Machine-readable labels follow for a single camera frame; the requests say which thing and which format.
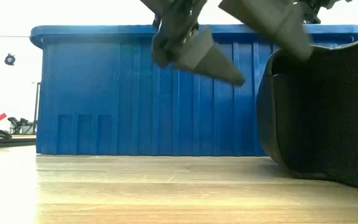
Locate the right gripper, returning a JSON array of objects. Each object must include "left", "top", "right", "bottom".
[{"left": 293, "top": 0, "right": 353, "bottom": 25}]

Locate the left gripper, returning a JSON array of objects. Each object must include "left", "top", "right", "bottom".
[{"left": 139, "top": 0, "right": 247, "bottom": 87}]

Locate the black foam slide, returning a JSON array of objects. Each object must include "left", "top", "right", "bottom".
[{"left": 255, "top": 34, "right": 358, "bottom": 192}]

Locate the blue plastic bin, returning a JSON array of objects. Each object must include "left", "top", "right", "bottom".
[{"left": 29, "top": 24, "right": 358, "bottom": 157}]

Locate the thin dark stand pole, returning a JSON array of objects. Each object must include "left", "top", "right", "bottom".
[{"left": 34, "top": 82, "right": 41, "bottom": 135}]

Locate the black floor equipment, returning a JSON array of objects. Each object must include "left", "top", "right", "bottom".
[{"left": 7, "top": 116, "right": 37, "bottom": 135}]

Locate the black aluminium frame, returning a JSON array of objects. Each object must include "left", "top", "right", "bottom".
[{"left": 0, "top": 136, "right": 37, "bottom": 149}]

